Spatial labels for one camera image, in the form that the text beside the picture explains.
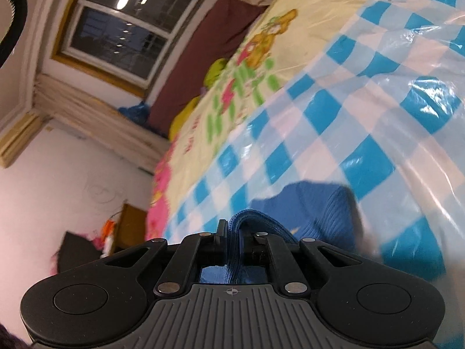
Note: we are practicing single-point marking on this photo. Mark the cartoon printed bedsheet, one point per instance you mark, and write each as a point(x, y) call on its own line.
point(232, 127)

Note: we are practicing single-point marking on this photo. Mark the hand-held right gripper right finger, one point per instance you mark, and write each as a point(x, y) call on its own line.
point(254, 245)

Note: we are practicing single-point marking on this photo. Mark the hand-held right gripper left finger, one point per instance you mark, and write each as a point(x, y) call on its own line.
point(219, 241)

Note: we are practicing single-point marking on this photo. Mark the dark cloth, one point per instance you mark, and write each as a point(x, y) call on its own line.
point(78, 252)

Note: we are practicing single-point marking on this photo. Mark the lime green cushion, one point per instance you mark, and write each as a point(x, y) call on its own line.
point(183, 120)
point(216, 72)

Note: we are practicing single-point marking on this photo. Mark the blue plastic bag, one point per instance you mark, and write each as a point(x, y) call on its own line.
point(135, 114)

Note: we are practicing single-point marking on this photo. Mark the orange plastic toy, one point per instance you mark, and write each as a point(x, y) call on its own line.
point(107, 231)

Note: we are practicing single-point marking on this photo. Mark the maroon cloth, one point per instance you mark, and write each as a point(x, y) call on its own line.
point(214, 54)

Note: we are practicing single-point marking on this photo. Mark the wooden cabinet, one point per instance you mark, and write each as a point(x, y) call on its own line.
point(130, 225)

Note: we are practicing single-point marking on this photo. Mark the blue checkered plastic sheet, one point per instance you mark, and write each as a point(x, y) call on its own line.
point(363, 98)

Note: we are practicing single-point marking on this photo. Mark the window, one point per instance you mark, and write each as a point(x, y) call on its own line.
point(120, 32)

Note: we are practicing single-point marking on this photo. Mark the blue striped knit sweater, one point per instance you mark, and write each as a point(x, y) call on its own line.
point(312, 214)

